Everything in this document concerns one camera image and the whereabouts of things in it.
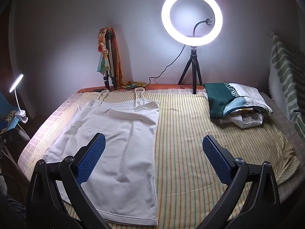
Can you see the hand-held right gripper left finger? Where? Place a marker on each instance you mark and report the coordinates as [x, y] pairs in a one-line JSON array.
[[91, 156]]

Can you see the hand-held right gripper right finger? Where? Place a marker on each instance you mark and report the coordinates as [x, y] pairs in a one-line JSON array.
[[218, 158]]

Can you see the white camisole top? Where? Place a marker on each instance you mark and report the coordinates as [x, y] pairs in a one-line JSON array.
[[124, 136]]

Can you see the folded white clothes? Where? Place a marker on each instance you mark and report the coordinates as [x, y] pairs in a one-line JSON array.
[[247, 120]]

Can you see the yellow striped bed sheet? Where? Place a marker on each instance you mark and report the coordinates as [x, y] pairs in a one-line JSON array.
[[190, 148]]

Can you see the dark green packet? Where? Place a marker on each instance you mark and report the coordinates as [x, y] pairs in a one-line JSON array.
[[219, 100]]

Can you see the small black tripod stand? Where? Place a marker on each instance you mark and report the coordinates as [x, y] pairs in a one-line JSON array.
[[194, 76]]

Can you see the blue chair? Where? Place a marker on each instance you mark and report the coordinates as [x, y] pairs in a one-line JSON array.
[[4, 105]]

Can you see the folded silver tripod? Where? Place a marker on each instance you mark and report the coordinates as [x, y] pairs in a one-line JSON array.
[[110, 52]]

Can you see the white clip desk lamp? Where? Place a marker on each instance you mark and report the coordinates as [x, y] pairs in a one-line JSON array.
[[16, 81]]

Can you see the green white patterned cloth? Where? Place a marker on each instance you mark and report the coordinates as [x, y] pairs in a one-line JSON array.
[[283, 69]]

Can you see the colourful orange scarf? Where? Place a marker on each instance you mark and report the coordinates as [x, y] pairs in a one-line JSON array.
[[101, 43]]

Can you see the black gooseneck phone holder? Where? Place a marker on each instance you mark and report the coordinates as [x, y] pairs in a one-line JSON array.
[[195, 27]]

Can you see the orange wooden bed frame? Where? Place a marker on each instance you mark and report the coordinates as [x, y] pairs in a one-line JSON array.
[[166, 86]]

